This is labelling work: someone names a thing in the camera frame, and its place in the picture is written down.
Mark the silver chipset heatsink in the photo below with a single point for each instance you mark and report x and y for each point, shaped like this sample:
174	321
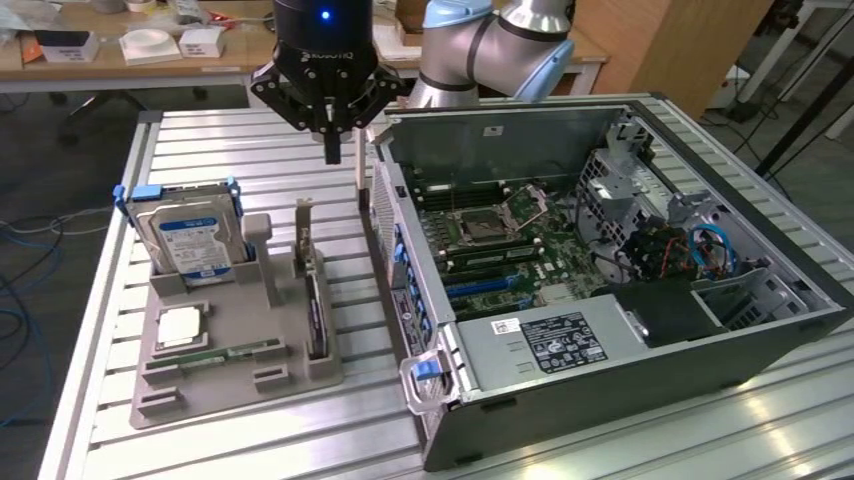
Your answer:
557	293

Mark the blue case release tab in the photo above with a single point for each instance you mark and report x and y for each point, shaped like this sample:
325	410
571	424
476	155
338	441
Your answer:
428	367

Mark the green RAM stick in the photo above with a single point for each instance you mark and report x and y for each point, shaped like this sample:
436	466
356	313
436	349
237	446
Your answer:
208	356

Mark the black RAM slot bank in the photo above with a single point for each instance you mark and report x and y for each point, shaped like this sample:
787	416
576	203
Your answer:
461	195
494	252

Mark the black tripod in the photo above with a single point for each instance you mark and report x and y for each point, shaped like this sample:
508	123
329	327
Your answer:
808	85

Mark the white paper sheets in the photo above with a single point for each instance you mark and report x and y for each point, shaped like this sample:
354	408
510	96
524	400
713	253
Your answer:
401	47

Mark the metal socket cover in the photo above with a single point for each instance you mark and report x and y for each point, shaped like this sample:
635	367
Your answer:
531	199

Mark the white cardboard box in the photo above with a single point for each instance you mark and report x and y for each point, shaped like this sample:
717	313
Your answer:
201	41

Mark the silver disk bay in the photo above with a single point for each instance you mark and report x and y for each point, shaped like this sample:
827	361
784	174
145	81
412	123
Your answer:
755	295

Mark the silver CPU chip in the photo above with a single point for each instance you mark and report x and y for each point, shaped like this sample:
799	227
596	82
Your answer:
182	327

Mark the black and white box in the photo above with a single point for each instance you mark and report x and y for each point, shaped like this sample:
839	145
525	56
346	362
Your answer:
66	45

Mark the CPU socket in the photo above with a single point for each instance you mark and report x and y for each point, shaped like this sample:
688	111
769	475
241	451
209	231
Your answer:
482	226

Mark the silver metal drive cage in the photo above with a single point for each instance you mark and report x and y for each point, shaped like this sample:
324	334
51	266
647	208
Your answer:
621	190

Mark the wooden desk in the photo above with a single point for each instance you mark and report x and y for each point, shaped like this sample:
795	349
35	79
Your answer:
101	70

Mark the black Nvidia graphics card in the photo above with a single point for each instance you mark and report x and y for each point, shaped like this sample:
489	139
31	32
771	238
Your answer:
314	300

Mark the black open PC case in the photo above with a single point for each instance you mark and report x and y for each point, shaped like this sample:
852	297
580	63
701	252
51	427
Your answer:
601	400

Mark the grey plastic parts rack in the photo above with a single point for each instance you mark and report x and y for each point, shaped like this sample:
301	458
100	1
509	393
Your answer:
241	350

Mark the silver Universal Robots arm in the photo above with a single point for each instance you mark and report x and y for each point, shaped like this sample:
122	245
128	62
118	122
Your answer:
461	45

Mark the blue expansion slot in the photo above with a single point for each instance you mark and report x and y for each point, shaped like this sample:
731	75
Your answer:
482	287

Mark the white square container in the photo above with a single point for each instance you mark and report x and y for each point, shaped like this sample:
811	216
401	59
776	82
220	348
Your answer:
150	46

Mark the wooden cabinet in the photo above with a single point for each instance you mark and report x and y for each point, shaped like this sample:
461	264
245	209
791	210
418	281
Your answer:
675	45

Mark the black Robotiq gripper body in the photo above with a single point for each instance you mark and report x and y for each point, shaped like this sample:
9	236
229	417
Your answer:
328	45

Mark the green Dell motherboard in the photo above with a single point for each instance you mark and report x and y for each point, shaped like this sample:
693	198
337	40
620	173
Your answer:
555	260

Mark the grey power supply unit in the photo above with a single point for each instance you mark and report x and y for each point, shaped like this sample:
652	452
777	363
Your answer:
501	350

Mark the hard disk with blue caddy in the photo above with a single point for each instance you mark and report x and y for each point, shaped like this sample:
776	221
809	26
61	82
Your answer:
190	235

